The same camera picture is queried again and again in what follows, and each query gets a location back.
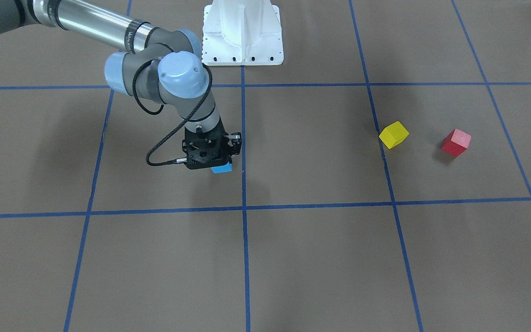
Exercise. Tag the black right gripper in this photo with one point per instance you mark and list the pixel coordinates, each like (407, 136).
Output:
(235, 146)

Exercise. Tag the blue wooden cube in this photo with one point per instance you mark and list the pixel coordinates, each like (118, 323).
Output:
(222, 169)

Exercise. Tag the yellow wooden cube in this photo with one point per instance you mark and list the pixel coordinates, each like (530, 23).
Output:
(393, 134)

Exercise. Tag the red wooden cube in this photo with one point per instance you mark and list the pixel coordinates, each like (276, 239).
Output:
(456, 143)

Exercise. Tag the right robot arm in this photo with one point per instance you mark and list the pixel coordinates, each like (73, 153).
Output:
(154, 66)

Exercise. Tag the white metal mount base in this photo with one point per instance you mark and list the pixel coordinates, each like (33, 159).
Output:
(242, 33)

